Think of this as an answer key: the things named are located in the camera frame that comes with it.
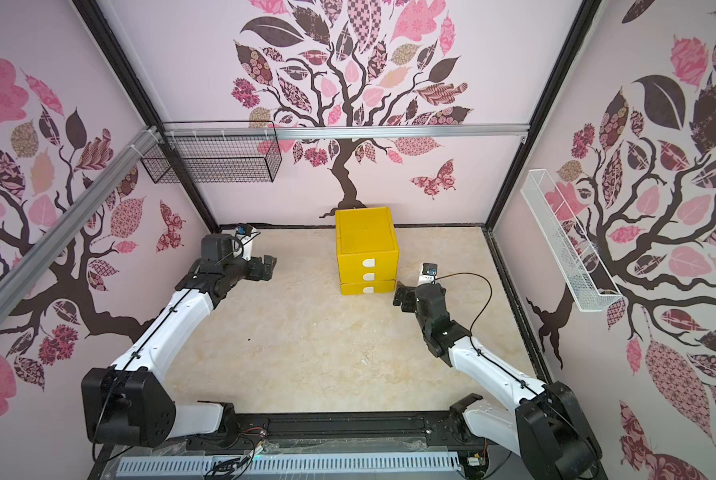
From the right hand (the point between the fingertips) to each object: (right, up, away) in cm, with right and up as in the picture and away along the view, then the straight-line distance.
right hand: (412, 286), depth 85 cm
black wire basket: (-65, +43, +9) cm, 78 cm away
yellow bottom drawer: (-13, -1, +10) cm, 16 cm away
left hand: (-45, +7, -1) cm, 46 cm away
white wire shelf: (+36, +5, -19) cm, 41 cm away
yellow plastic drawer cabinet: (-15, +17, +5) cm, 23 cm away
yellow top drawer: (-12, +7, 0) cm, 14 cm away
